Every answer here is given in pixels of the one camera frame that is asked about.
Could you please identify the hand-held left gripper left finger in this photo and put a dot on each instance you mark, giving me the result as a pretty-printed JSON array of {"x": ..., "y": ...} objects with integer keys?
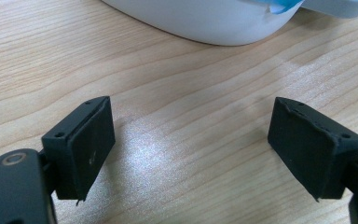
[{"x": 80, "y": 149}]

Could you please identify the white rice cooker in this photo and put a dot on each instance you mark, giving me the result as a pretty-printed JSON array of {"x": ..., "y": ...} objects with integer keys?
[{"x": 205, "y": 21}]

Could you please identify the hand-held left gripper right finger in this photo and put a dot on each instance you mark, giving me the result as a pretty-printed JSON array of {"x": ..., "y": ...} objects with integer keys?
[{"x": 307, "y": 146}]

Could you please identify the blue tape piece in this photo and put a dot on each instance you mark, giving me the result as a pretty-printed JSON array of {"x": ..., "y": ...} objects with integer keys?
[{"x": 281, "y": 4}]

